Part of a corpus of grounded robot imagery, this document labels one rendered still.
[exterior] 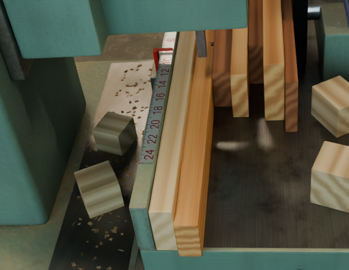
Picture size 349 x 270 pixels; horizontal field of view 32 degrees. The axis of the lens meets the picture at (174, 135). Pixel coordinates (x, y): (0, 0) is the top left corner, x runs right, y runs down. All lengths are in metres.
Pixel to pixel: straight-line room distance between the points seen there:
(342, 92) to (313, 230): 0.15
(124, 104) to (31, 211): 0.23
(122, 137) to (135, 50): 1.69
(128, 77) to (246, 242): 0.43
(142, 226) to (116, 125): 0.28
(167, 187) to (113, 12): 0.18
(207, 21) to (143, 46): 1.87
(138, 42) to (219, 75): 1.86
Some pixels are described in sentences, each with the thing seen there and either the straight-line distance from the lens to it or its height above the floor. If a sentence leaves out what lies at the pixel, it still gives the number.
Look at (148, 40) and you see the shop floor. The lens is 2.49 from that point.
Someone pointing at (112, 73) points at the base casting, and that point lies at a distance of 0.91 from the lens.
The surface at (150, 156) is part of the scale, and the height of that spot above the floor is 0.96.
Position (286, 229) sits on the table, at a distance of 0.54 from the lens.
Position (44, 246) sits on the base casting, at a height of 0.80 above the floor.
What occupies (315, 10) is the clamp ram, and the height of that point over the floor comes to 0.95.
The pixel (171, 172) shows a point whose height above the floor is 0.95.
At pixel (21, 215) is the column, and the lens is 0.70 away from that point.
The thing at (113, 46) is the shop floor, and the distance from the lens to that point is 2.49.
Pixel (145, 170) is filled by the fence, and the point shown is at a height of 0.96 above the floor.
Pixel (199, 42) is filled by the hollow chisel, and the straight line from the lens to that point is 0.64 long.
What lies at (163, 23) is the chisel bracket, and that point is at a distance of 0.59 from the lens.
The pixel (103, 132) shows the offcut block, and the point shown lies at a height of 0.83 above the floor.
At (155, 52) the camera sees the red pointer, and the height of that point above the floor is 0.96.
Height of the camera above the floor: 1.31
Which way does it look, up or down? 41 degrees down
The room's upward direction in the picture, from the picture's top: 9 degrees counter-clockwise
